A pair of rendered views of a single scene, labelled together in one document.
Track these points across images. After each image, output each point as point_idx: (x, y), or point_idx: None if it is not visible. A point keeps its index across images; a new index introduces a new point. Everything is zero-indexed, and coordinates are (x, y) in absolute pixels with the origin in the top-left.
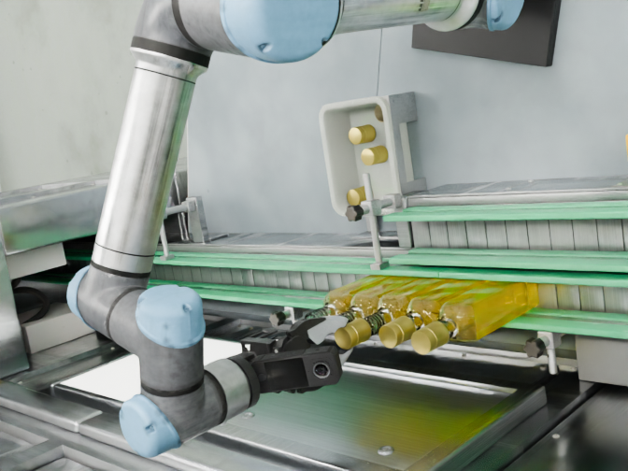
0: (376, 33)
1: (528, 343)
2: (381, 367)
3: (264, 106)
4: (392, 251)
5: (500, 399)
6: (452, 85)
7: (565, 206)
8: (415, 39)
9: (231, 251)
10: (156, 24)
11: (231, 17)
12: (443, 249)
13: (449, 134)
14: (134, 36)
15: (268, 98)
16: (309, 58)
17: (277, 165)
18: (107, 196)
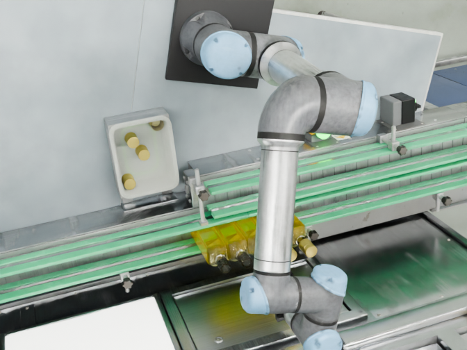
0: (131, 69)
1: (313, 234)
2: (221, 280)
3: (10, 128)
4: (186, 211)
5: (306, 266)
6: (192, 101)
7: (305, 163)
8: (169, 74)
9: (19, 253)
10: (301, 125)
11: (363, 120)
12: (227, 201)
13: (189, 130)
14: (283, 133)
15: (15, 121)
16: (64, 88)
17: (25, 173)
18: (276, 232)
